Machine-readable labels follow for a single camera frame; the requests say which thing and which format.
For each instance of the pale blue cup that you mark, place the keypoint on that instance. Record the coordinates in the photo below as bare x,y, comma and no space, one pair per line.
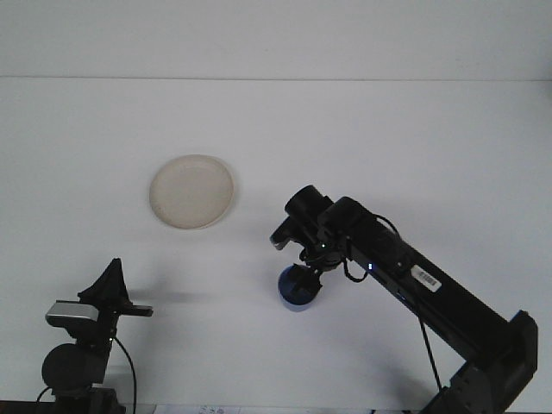
297,305

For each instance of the pale round plate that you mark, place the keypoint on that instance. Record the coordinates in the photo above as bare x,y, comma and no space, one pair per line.
192,192

